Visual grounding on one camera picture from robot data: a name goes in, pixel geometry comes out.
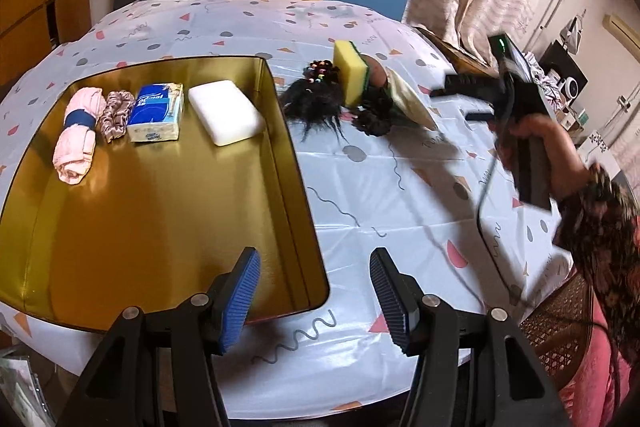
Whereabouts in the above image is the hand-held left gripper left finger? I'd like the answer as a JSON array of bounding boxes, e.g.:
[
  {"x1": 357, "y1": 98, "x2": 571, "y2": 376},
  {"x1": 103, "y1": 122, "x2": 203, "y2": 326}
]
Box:
[{"x1": 57, "y1": 247, "x2": 262, "y2": 427}]

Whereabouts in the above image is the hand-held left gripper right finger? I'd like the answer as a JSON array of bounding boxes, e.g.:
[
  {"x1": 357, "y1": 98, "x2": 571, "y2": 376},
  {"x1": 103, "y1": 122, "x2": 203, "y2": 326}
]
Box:
[{"x1": 369, "y1": 248, "x2": 571, "y2": 427}]

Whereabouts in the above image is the beige cloth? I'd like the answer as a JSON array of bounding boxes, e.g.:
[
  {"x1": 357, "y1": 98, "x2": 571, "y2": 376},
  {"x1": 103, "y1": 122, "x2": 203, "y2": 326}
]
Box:
[{"x1": 385, "y1": 67, "x2": 436, "y2": 130}]

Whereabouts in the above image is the dark green scrunchie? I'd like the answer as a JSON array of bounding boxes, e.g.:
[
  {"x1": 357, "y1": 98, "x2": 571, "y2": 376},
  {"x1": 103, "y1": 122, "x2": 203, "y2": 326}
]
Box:
[{"x1": 365, "y1": 84, "x2": 406, "y2": 120}]

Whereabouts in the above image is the brown round sponge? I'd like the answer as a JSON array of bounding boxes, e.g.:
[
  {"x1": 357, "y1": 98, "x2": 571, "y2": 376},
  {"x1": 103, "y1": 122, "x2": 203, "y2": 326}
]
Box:
[{"x1": 367, "y1": 54, "x2": 388, "y2": 90}]

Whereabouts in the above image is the yellow green sponge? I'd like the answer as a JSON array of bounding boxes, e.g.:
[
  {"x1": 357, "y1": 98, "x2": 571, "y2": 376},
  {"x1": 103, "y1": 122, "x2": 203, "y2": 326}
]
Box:
[{"x1": 333, "y1": 39, "x2": 371, "y2": 108}]

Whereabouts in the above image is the gold metal tin box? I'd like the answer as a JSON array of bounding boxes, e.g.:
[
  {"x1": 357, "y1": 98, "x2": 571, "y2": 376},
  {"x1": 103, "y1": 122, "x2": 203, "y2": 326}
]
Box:
[{"x1": 0, "y1": 54, "x2": 331, "y2": 335}]

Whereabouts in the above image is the black wig with coloured beads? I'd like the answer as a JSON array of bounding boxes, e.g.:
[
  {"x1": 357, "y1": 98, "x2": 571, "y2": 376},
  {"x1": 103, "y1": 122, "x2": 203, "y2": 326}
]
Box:
[{"x1": 277, "y1": 59, "x2": 351, "y2": 142}]

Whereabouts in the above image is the white soap bar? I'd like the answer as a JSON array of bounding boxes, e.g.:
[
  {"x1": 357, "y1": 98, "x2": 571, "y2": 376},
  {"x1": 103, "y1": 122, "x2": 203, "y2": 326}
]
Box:
[{"x1": 187, "y1": 79, "x2": 267, "y2": 148}]

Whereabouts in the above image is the blue tissue packet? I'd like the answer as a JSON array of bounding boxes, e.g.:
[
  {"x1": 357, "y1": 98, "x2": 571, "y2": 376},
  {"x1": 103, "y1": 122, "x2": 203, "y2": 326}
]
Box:
[{"x1": 126, "y1": 82, "x2": 186, "y2": 142}]

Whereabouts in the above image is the pink satin scrunchie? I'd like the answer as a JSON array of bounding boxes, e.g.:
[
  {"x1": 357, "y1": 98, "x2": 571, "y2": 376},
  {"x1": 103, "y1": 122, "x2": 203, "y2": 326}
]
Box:
[{"x1": 97, "y1": 90, "x2": 137, "y2": 144}]

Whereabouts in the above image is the pink towel blue band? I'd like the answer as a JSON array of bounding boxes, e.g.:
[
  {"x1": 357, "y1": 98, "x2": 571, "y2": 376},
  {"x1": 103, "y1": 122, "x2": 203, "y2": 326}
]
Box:
[{"x1": 52, "y1": 87, "x2": 108, "y2": 185}]

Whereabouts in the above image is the person's right hand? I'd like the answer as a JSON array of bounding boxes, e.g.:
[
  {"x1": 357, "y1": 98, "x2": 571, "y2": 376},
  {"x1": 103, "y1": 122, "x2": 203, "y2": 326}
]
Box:
[{"x1": 495, "y1": 116, "x2": 589, "y2": 202}]

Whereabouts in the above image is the pile of printed clothes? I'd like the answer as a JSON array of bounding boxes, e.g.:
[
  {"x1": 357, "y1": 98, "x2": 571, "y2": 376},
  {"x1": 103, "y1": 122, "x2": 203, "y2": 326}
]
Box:
[{"x1": 522, "y1": 52, "x2": 566, "y2": 108}]

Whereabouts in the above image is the patterned white tablecloth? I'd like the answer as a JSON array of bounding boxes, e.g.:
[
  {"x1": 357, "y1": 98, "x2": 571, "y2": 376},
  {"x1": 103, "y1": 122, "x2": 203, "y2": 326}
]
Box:
[{"x1": 0, "y1": 0, "x2": 576, "y2": 420}]

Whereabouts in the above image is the rattan chair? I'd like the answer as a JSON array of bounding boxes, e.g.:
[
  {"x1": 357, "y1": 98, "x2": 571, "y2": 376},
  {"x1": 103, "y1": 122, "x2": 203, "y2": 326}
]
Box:
[{"x1": 517, "y1": 274, "x2": 608, "y2": 378}]

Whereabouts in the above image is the person's pink clothing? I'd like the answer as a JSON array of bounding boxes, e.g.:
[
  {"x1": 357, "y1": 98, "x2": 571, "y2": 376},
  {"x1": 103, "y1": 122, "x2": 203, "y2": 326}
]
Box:
[{"x1": 562, "y1": 292, "x2": 640, "y2": 427}]

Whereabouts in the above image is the white plastic bag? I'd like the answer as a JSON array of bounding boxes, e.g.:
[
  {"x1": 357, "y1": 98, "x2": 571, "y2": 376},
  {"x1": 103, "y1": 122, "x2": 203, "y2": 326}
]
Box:
[{"x1": 0, "y1": 342, "x2": 56, "y2": 427}]

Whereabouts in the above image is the brown wooden furniture frame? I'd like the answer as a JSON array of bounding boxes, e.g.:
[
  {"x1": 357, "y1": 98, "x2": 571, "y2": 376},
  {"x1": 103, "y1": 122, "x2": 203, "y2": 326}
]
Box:
[{"x1": 412, "y1": 26, "x2": 501, "y2": 80}]

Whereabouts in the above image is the black cable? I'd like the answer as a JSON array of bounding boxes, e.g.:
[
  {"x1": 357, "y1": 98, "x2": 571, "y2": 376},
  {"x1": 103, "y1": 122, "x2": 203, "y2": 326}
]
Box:
[{"x1": 476, "y1": 77, "x2": 631, "y2": 408}]

